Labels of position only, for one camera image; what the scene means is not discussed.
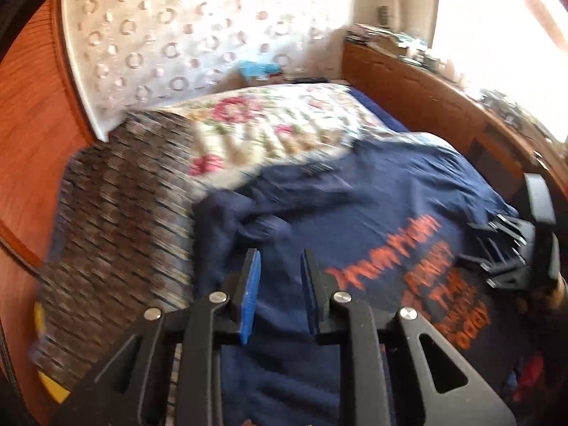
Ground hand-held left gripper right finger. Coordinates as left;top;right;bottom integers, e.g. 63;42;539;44
300;248;518;426

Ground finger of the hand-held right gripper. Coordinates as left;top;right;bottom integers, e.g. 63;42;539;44
465;214;531;250
459;248;531;290

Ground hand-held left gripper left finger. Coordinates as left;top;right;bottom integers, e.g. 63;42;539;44
53;248;261;426

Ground navy T-shirt with orange print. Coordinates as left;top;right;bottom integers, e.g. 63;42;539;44
193;142;535;426

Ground person's right forearm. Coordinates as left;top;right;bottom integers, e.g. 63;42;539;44
539;275;568;316

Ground colourful floral cloth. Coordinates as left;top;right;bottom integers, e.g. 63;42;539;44
508;353;548;406

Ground brown checked blanket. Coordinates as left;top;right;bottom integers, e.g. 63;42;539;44
30;110;223;376

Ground long wooden cabinet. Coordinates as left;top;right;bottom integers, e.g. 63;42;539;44
341;38;568;198

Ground navy bed blanket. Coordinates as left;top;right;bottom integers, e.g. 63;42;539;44
350;88;411;135

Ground pink floral quilt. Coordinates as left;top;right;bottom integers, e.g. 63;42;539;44
164;83;400;191

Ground window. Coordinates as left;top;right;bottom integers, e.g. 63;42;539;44
426;0;568;143

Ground yellow round object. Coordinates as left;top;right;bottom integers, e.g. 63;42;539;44
32;302;72;405

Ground pile of papers and boxes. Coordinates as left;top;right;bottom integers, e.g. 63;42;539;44
346;21;429;59

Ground blue tissue box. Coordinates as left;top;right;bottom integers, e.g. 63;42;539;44
237;59;285;81

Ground wooden side panel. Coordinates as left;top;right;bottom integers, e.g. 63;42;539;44
0;0;108;426

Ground sheer curtain with circles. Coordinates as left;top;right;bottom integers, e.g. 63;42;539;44
60;0;356;143

